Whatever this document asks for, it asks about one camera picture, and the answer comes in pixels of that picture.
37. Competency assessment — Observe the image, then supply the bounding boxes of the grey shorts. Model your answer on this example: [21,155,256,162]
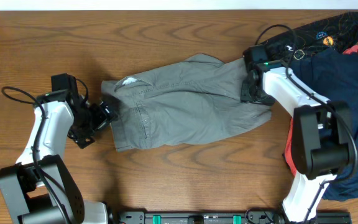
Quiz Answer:
[101,54,272,151]

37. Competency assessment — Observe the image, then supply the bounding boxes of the navy blue garment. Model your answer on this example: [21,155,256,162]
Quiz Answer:
[290,49,358,201]

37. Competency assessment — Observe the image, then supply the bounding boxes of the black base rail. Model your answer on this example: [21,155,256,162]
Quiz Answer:
[116,208,352,224]

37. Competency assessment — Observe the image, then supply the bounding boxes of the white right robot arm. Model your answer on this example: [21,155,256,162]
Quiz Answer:
[241,45,358,223]

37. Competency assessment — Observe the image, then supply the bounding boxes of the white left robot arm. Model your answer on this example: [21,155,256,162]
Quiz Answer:
[0,73,117,224]

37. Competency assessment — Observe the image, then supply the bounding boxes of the red garment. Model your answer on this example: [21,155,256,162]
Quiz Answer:
[283,45,358,176]

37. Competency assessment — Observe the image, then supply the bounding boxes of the black patterned shorts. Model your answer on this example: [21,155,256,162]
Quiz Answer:
[262,12,358,61]

